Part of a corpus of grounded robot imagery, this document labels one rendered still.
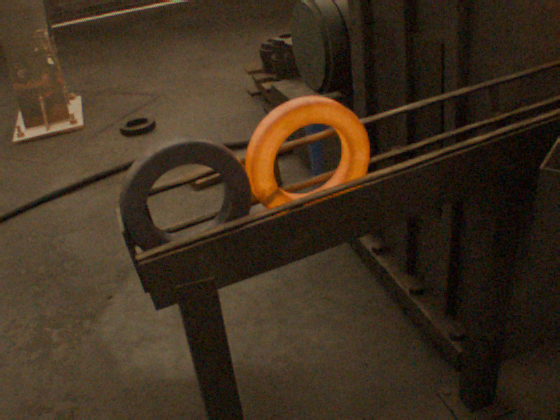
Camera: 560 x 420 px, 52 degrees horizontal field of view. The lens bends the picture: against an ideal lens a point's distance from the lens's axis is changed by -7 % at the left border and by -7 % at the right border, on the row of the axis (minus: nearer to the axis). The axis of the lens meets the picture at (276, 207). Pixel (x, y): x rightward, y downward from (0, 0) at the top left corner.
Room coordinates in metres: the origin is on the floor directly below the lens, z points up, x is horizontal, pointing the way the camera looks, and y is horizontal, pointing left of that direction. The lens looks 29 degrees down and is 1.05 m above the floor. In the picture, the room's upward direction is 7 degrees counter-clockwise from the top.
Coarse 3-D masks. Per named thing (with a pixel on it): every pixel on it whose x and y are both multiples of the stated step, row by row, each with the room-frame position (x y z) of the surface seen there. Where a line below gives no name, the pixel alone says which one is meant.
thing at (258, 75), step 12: (276, 36) 2.91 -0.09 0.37; (288, 36) 2.95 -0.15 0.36; (264, 48) 3.06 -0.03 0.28; (276, 48) 2.83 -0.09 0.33; (288, 48) 2.60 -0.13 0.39; (264, 60) 3.07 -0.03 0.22; (276, 60) 2.83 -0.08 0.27; (288, 60) 2.60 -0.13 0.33; (252, 72) 3.15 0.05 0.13; (264, 72) 3.08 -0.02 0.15; (276, 72) 2.84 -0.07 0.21; (288, 72) 2.79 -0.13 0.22; (264, 84) 2.88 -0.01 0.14; (264, 108) 2.88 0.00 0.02
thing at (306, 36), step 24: (312, 0) 2.16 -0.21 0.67; (336, 0) 2.17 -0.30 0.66; (312, 24) 2.12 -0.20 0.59; (336, 24) 2.06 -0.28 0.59; (312, 48) 2.14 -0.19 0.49; (336, 48) 2.03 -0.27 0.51; (312, 72) 2.16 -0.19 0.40; (336, 72) 2.04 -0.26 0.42; (288, 96) 2.35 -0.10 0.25; (312, 96) 2.32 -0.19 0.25; (336, 96) 2.28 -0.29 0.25; (336, 144) 1.87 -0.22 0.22; (336, 168) 1.88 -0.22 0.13
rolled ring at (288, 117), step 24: (264, 120) 0.79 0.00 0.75; (288, 120) 0.78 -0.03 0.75; (312, 120) 0.79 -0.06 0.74; (336, 120) 0.80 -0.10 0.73; (264, 144) 0.77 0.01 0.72; (360, 144) 0.81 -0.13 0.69; (264, 168) 0.77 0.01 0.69; (360, 168) 0.81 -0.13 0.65; (264, 192) 0.76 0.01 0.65; (312, 192) 0.81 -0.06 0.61
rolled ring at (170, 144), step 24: (168, 144) 0.74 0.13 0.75; (192, 144) 0.75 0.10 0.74; (216, 144) 0.76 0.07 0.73; (144, 168) 0.72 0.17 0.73; (168, 168) 0.73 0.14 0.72; (216, 168) 0.75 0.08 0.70; (240, 168) 0.76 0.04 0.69; (144, 192) 0.72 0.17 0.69; (240, 192) 0.76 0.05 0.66; (144, 216) 0.72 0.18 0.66; (216, 216) 0.78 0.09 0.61; (240, 216) 0.76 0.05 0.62; (144, 240) 0.72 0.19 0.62; (168, 240) 0.73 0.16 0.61
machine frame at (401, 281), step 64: (384, 0) 1.44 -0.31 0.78; (448, 0) 1.12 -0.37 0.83; (512, 0) 0.98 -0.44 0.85; (384, 64) 1.43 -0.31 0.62; (448, 64) 1.12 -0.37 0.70; (512, 64) 0.98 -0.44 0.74; (384, 128) 1.44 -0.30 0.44; (448, 128) 1.12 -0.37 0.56; (384, 256) 1.40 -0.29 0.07; (448, 256) 1.10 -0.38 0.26; (448, 320) 1.10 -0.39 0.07; (512, 320) 0.99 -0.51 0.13
